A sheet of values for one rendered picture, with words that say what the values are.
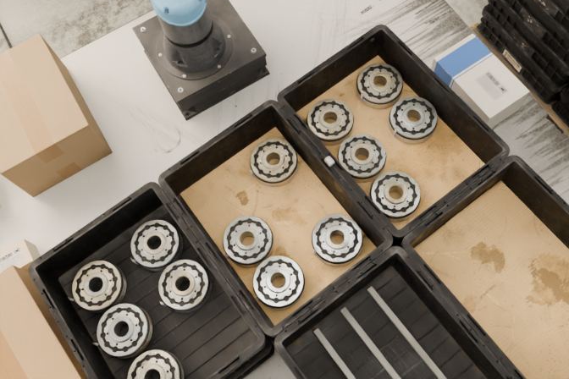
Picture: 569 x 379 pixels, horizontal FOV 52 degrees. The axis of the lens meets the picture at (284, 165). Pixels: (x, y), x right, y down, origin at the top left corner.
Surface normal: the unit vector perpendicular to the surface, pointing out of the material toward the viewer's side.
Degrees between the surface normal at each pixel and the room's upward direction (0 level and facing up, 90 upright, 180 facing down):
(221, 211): 0
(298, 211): 0
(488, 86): 0
